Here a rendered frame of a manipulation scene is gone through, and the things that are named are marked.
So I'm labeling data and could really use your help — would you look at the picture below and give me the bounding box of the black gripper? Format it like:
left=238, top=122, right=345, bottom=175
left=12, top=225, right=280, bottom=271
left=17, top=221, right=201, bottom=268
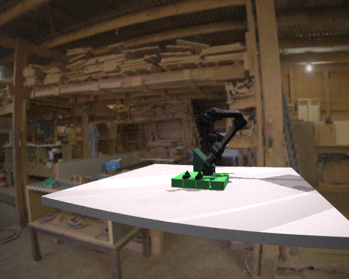
left=200, top=127, right=217, bottom=154

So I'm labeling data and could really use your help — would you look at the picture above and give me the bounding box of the green flat deck plate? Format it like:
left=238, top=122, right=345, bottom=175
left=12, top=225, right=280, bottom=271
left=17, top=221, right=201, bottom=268
left=171, top=170, right=229, bottom=191

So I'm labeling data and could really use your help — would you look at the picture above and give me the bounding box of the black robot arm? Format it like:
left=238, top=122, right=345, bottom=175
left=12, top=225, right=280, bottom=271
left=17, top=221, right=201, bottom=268
left=194, top=108, right=247, bottom=166

